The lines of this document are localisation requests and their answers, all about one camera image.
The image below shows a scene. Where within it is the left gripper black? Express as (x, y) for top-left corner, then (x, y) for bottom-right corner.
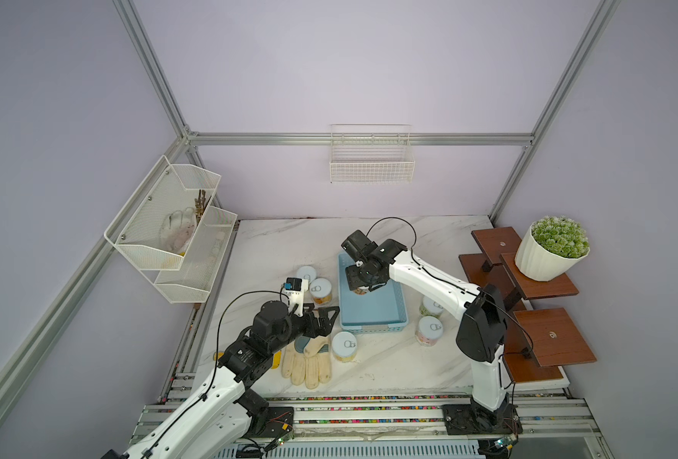
(269, 303), (338, 355)

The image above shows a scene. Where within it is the yellow can pull tab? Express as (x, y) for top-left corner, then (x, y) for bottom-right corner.
(331, 331), (358, 363)

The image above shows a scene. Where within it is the orange can pull tab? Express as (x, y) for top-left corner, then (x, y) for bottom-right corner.
(310, 277), (333, 305)

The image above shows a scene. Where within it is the pink can pull tab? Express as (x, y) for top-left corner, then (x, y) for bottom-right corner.
(415, 316), (443, 346)

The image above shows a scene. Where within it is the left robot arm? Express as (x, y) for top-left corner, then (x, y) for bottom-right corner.
(104, 300), (340, 458)

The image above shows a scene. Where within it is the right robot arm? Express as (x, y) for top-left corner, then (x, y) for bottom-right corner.
(341, 229), (509, 415)

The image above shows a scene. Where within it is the light blue plastic basket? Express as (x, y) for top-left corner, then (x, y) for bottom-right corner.
(337, 252), (409, 334)

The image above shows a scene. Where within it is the beige work glove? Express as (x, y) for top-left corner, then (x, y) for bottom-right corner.
(281, 337), (332, 390)

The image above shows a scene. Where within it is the pink can back left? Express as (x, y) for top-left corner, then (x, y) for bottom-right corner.
(296, 265), (318, 285)

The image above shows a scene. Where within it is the yellow plastic scoop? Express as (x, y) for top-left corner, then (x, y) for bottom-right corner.
(213, 351), (282, 369)

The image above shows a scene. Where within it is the green can pull tab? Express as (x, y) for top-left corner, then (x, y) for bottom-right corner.
(419, 296), (444, 319)

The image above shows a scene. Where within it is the white mesh lower bin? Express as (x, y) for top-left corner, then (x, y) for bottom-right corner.
(153, 206), (238, 304)

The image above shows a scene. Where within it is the white mesh bin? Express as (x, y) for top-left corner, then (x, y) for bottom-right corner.
(153, 206), (238, 304)
(104, 156), (220, 272)

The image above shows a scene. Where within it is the brown wooden tiered shelf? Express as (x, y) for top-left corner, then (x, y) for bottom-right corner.
(459, 227), (597, 384)

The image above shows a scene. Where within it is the clear bag in bin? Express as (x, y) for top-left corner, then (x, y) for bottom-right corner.
(159, 208), (197, 256)

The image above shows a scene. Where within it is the white potted green plant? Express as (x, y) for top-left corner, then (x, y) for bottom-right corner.
(514, 216), (591, 282)

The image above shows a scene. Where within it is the white mesh upper bin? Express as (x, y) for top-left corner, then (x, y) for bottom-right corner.
(104, 156), (220, 272)

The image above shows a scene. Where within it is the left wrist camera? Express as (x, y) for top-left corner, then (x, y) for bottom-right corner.
(284, 277), (308, 317)

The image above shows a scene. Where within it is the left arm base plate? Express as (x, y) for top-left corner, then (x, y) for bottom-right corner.
(244, 407), (295, 439)

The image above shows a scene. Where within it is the white wire wall basket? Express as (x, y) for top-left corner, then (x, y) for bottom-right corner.
(329, 124), (416, 185)

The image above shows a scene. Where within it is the aluminium frame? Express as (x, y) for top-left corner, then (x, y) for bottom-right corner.
(0, 1), (619, 428)

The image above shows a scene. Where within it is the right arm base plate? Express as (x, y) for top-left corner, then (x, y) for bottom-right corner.
(442, 402), (523, 435)

